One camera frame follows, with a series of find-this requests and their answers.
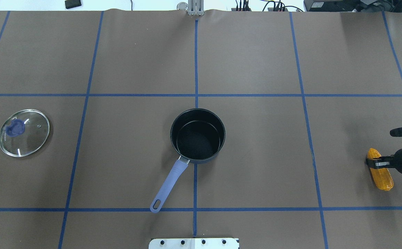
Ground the glass pot lid blue knob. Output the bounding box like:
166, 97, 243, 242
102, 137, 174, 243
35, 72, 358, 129
0, 109, 50, 158

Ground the dark blue saucepan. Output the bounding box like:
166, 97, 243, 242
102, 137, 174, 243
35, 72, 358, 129
150, 108, 226, 214

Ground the aluminium frame post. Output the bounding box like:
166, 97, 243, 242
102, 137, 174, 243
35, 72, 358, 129
187, 0, 205, 16

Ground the yellow corn cob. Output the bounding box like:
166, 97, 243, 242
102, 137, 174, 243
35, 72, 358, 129
367, 148, 394, 191

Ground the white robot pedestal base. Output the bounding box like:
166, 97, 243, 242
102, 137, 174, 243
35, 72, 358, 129
148, 238, 240, 249

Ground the black small box device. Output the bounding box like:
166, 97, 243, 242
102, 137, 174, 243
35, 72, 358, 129
64, 0, 82, 9

